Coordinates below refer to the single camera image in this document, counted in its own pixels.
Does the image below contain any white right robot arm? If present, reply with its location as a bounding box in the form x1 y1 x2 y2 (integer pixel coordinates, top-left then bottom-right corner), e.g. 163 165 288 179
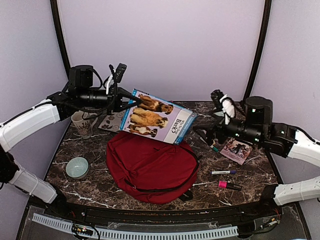
192 90 320 166

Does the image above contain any green bowl front left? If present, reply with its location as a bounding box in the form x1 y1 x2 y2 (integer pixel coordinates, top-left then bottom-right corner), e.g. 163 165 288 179
65 157 89 180

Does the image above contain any dog picture book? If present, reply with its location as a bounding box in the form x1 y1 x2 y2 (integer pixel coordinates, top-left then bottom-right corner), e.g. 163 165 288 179
119 89 198 145

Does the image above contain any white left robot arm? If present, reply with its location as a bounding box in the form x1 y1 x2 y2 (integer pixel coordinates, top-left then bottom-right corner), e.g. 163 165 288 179
0 63 141 218

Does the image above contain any purple capped white marker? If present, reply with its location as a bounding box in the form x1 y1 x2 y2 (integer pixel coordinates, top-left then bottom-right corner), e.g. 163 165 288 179
210 170 237 175

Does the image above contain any red student backpack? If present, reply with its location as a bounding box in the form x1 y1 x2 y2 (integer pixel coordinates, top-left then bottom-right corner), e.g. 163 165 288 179
106 131 200 205

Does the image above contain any pink and black highlighter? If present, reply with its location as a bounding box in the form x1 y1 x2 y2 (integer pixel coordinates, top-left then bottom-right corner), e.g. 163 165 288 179
218 181 242 191

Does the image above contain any pink illustrated small book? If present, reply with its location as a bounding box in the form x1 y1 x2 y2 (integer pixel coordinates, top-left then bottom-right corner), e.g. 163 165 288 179
220 138 253 165

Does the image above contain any cream floral mug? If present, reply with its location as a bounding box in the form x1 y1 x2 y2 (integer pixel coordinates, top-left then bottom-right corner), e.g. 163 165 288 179
71 111 98 139

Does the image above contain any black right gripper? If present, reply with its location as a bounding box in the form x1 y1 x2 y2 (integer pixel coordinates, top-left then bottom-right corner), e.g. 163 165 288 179
193 108 264 146

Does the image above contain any black curved table edge rail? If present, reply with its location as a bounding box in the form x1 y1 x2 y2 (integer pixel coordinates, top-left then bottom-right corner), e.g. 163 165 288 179
29 194 298 226

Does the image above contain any white slotted cable duct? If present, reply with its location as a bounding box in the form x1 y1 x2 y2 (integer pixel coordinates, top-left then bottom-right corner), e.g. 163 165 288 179
31 213 239 240

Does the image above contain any floral ceramic trivet tile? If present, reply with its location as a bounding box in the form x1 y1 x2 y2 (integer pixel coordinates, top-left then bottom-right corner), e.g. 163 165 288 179
98 111 125 133

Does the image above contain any teal capped white marker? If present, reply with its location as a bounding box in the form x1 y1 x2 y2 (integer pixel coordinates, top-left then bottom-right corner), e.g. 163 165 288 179
200 137 219 153

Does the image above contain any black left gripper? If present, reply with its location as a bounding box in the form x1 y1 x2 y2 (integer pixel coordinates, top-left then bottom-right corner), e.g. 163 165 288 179
78 84 141 115

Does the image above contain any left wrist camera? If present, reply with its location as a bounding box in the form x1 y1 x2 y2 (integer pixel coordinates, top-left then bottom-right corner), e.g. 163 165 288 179
102 63 127 95

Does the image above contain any green bowl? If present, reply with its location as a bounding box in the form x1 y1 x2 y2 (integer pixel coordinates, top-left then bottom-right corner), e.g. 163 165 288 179
212 110 225 117
65 157 89 180

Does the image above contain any green bowl back right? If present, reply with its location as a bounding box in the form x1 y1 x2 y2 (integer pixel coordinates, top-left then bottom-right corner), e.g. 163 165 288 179
212 110 225 117

